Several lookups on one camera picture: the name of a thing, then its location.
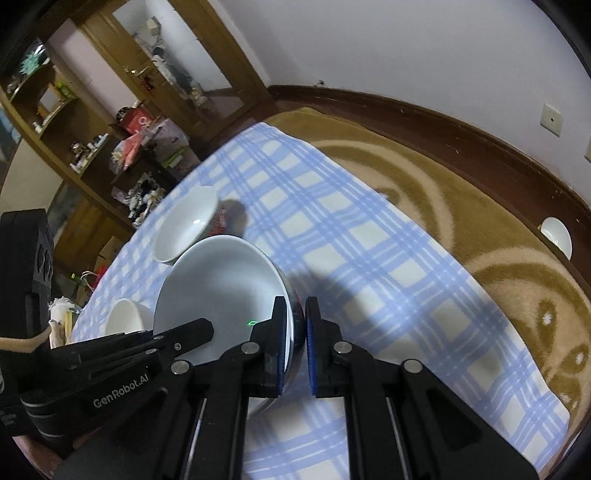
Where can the large white bowl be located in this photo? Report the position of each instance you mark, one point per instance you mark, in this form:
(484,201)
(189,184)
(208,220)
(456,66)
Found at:
(221,286)

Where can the small white bowl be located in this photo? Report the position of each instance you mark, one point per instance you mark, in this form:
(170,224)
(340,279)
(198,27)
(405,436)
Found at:
(556,233)
(124,316)

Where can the pink plastic bag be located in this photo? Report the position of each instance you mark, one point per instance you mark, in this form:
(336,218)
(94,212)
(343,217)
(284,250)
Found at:
(131,147)

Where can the white floral storage bag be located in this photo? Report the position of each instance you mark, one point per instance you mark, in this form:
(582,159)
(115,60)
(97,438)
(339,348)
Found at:
(173,138)

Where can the white wall socket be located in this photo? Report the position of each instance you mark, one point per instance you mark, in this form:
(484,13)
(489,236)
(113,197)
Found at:
(588,150)
(551,120)

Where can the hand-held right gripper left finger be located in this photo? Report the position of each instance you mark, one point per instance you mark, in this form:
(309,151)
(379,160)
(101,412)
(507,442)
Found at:
(278,341)

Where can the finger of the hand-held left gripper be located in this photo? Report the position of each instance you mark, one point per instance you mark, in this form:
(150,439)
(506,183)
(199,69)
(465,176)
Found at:
(194,330)

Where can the cardboard box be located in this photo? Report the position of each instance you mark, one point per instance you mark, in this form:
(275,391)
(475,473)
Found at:
(108,251)

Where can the small black table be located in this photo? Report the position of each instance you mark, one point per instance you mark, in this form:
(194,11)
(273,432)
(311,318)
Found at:
(157,164)

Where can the wooden door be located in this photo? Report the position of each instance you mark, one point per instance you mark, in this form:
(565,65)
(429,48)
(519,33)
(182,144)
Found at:
(115,46)

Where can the red patterned bowl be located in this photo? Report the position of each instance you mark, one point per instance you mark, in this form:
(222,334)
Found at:
(184,226)

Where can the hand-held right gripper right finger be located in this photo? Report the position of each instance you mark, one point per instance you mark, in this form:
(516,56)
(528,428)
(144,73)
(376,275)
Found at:
(311,346)

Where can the wooden corner shelf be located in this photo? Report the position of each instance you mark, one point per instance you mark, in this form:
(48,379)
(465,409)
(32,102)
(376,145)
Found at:
(55,134)

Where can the blue plaid cloth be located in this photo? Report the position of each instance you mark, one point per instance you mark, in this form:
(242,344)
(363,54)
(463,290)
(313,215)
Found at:
(360,258)

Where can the red box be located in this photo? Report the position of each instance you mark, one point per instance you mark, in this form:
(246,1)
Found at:
(141,121)

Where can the wicker basket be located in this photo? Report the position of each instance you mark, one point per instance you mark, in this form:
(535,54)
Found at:
(143,198)

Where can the white plush toy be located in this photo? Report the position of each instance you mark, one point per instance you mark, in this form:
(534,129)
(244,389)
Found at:
(60,318)

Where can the red paper bag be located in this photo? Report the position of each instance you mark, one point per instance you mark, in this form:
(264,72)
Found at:
(99,272)

